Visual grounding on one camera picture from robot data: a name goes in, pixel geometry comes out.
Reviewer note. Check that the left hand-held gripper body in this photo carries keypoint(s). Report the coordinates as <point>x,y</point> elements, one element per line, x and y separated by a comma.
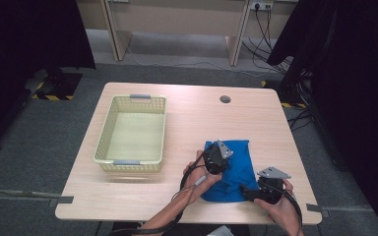
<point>215,160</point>

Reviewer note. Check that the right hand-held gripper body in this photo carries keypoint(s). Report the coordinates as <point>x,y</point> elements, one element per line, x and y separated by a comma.
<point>270,190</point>

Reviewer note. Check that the blue t-shirt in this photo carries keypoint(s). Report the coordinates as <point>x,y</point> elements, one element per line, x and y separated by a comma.
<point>239,173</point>

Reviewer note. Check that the pale yellow plastic basket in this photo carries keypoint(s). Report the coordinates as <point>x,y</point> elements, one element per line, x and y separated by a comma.
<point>105,141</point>

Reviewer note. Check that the person's right hand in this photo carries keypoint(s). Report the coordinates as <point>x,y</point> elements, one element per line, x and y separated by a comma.
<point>283,213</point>

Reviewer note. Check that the white sheet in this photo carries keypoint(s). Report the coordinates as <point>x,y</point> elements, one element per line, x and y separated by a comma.
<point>221,231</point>

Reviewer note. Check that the grey tape strip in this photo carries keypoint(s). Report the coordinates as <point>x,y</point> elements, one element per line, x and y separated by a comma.
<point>62,200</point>
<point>315,208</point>

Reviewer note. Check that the black stand base striped edge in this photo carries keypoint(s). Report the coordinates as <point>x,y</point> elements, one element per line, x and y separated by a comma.
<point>295,105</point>
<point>65,86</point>

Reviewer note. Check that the black curtain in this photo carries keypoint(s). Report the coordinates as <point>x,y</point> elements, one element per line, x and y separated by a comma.
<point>357,82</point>
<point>13,49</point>

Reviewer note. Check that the beige wooden desk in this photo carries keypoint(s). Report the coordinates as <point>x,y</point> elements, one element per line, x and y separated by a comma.
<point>177,16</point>

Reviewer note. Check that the white power socket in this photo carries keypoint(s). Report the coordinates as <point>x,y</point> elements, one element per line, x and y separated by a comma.
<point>262,4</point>

